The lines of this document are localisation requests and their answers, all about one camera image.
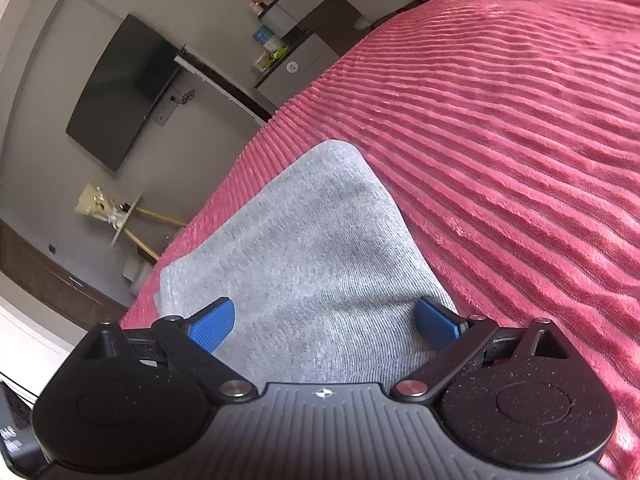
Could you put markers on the pink ribbed blanket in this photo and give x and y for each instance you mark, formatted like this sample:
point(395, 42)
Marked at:
point(500, 135)

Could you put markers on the brown wooden door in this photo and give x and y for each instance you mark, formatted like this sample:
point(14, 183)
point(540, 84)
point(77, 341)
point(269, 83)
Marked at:
point(55, 280)

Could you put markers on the gold-legged side table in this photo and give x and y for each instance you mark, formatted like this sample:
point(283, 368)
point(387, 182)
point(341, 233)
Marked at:
point(135, 215)

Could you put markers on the black wall television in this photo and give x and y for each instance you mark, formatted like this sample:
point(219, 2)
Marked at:
point(122, 92)

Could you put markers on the green items on cabinet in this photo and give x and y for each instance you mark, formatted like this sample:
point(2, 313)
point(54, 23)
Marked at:
point(274, 55)

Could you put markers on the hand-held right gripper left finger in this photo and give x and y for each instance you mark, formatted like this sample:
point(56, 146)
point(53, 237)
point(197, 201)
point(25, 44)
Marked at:
point(214, 322)

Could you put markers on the white wall shelf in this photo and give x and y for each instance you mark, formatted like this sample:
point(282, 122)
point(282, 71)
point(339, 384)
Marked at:
point(220, 82)

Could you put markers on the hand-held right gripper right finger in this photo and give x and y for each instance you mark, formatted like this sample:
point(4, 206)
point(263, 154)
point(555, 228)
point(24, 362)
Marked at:
point(440, 322)

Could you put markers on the gold vase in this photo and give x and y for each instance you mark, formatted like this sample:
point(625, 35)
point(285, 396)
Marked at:
point(97, 202)

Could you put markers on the grey pants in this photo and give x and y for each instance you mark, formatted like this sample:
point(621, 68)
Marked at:
point(320, 260)

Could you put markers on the large white cylindrical bin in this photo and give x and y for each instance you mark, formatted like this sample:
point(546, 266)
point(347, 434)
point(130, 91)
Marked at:
point(136, 272)

